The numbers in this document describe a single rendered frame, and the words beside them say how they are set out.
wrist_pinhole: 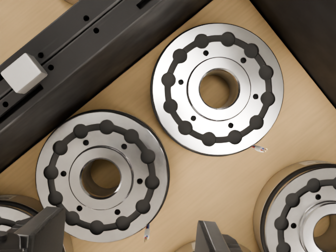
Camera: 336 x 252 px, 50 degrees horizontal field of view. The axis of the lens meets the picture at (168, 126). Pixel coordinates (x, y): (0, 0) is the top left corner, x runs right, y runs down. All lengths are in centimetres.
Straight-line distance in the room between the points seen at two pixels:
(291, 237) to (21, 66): 23
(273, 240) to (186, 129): 11
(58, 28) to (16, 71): 3
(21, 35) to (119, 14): 14
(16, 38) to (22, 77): 13
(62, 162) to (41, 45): 10
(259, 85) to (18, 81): 17
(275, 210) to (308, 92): 10
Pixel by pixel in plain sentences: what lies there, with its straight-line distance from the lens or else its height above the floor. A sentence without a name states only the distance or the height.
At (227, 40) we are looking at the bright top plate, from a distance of 29.
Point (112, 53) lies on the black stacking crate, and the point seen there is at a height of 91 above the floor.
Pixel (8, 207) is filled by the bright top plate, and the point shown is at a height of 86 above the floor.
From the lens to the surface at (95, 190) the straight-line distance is 30.
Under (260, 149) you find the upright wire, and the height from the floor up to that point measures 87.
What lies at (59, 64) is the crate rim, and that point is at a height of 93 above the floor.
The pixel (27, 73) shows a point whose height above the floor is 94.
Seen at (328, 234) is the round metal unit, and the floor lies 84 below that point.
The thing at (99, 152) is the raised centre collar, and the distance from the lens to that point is 27.
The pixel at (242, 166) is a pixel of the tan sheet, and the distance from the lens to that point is 32.
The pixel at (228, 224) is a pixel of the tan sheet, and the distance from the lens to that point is 32.
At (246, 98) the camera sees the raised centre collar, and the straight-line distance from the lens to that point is 28.
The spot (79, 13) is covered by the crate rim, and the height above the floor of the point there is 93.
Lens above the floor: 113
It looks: 88 degrees down
